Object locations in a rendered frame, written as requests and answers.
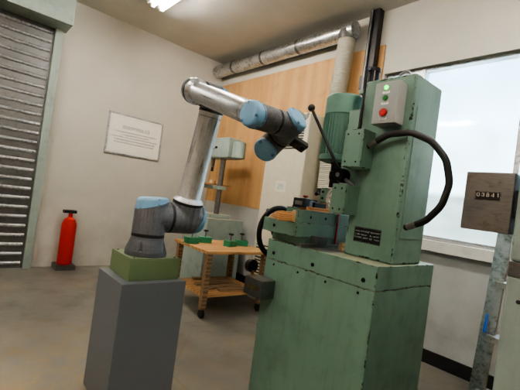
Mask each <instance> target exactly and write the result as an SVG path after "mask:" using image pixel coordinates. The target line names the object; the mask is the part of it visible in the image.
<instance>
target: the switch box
mask: <svg viewBox="0 0 520 390"><path fill-rule="evenodd" d="M385 85H388V86H389V89H388V90H387V91H390V93H387V94H383V93H382V92H383V91H386V90H385V89H384V87H385ZM407 88H408V84H407V83H405V82H404V81H402V80H393V81H388V82H383V83H379V84H376V90H375V101H374V107H373V113H372V120H371V124H372V125H375V126H377V127H379V128H382V127H393V126H402V124H403V118H404V112H405V100H406V95H407ZM384 95H388V100H387V101H383V100H382V98H383V96H384ZM382 102H388V104H382V105H381V103H382ZM382 108H385V109H386V111H387V113H386V115H385V116H380V115H379V111H380V110H381V109H382ZM384 117H386V119H385V120H379V118H384Z"/></svg>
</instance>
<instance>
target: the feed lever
mask: <svg viewBox="0 0 520 390"><path fill-rule="evenodd" d="M308 110H309V111H311V112H312V114H313V117H314V118H315V121H316V123H317V126H318V128H319V130H320V133H321V135H322V136H323V140H324V141H325V144H326V146H327V148H328V151H329V153H330V156H331V158H332V160H333V162H334V165H335V166H336V169H335V170H334V171H333V173H332V178H333V180H334V181H336V182H339V183H347V184H349V185H354V184H353V183H352V182H351V181H350V180H349V179H350V176H351V175H350V172H349V171H348V170H347V169H343V168H340V167H339V166H338V163H337V161H336V159H335V156H334V154H333V152H332V149H331V147H330V145H329V142H328V141H327V137H326V136H325V134H324V132H323V129H322V127H321V125H320V122H319V120H318V118H317V116H316V113H315V111H314V110H315V105H314V104H310V105H309V106H308Z"/></svg>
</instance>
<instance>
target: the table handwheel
mask: <svg viewBox="0 0 520 390"><path fill-rule="evenodd" d="M278 210H284V211H286V210H287V207H284V206H274V207H271V208H269V209H268V210H267V211H266V212H265V213H264V214H263V215H262V217H261V219H260V221H259V222H258V227H257V232H256V238H257V243H258V247H259V249H260V250H261V252H262V253H263V254H264V255H265V256H267V250H266V249H265V246H264V245H263V243H262V229H263V224H264V219H265V217H268V216H269V215H270V214H272V213H273V212H275V211H278Z"/></svg>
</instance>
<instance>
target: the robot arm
mask: <svg viewBox="0 0 520 390"><path fill-rule="evenodd" d="M181 94H182V96H183V98H184V100H185V101H187V102H188V103H190V104H193V105H199V106H200V108H199V114H198V117H197V123H196V126H195V129H194V133H193V138H192V142H191V145H190V151H189V154H188V157H187V161H186V166H185V170H184V173H183V179H182V183H181V186H180V191H179V193H178V194H177V195H176V196H174V197H173V202H169V198H166V197H138V198H137V200H136V203H135V211H134V217H133V222H132V233H131V237H130V238H129V240H128V243H127V245H126V246H125V250H124V253H125V254H126V255H130V256H134V257H140V258H164V257H166V246H165V242H164V235H165V233H177V234H196V233H198V232H200V231H201V230H202V229H203V228H204V224H205V223H206V219H207V212H206V211H205V208H204V207H203V205H204V204H203V202H202V200H201V199H200V198H201V195H202V192H203V188H204V183H205V179H206V177H207V171H208V168H209V165H210V159H211V156H212V153H213V150H214V144H215V141H216V137H217V133H218V129H219V126H220V123H221V118H222V116H223V115H226V116H228V117H230V118H233V119H234V120H237V121H239V122H241V123H242V124H243V125H244V126H246V127H247V128H251V129H256V130H259V131H261V132H265V134H264V135H263V136H262V137H261V138H260V139H258V140H257V141H256V143H255V145H254V151H255V154H256V156H257V157H258V158H259V159H260V160H262V161H266V162H268V161H271V160H273V159H274V158H275V157H276V156H277V155H278V154H279V153H280V152H281V151H282V150H283V149H284V148H285V147H286V146H287V145H290V146H292V147H293V148H294V149H296V150H297V151H299V152H303V151H305V150H306V149H307V148H308V147H309V145H308V143H307V142H305V141H303V140H302V139H301V138H299V137H298V135H299V134H300V133H302V132H303V130H304V129H305V128H306V119H308V117H309V115H310V113H309V112H308V113H307V114H306V115H305V114H304V113H302V112H301V111H300V110H297V109H295V108H288V111H283V110H281V109H278V108H274V107H273V106H270V105H267V104H264V103H262V102H260V101H257V100H250V99H247V98H245V97H241V96H238V95H236V94H232V93H230V92H229V91H228V90H227V89H225V88H223V87H222V86H217V85H216V84H212V83H210V82H207V81H205V80H202V79H200V78H198V77H190V78H188V79H186V80H185V81H184V82H183V84H182V87H181Z"/></svg>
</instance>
